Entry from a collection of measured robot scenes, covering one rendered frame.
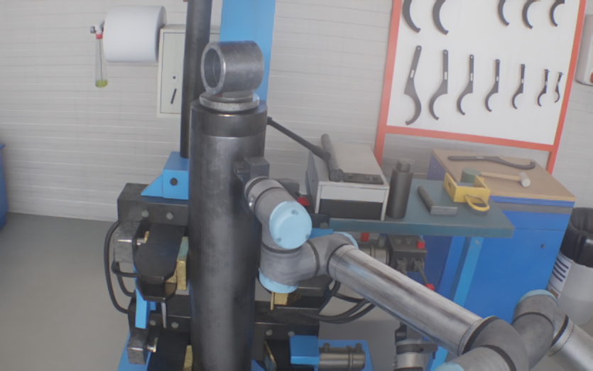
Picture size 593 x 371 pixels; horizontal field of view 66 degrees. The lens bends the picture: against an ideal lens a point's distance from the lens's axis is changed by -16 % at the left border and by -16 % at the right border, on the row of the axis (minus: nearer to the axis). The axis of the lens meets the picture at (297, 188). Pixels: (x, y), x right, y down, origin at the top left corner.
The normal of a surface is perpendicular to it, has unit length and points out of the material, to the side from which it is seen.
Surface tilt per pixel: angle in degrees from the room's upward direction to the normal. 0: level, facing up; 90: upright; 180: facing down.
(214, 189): 90
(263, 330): 90
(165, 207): 90
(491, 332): 25
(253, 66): 81
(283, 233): 85
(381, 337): 0
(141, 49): 109
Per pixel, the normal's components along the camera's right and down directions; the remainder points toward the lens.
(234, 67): 0.57, 0.24
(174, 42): 0.05, 0.40
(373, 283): -0.71, -0.40
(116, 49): 0.00, 0.77
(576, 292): -0.47, 0.36
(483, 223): 0.09, -0.91
